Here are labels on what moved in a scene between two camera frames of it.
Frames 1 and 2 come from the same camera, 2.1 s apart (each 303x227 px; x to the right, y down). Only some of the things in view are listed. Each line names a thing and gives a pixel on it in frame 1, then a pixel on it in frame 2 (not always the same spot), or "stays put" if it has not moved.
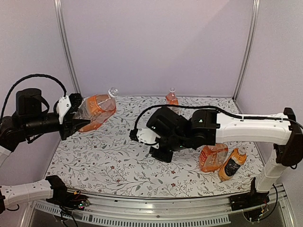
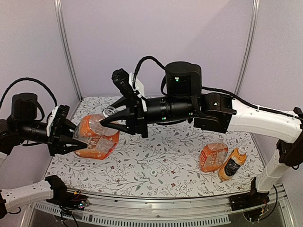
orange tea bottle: x=212 y=156 stays put
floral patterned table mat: x=106 y=161 stays put
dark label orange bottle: x=232 y=162 stays put
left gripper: x=69 y=123 -> x=57 y=140
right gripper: x=165 y=157 -> x=136 y=114
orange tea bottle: x=96 y=109 -> x=101 y=138
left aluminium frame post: x=58 y=4 stays put
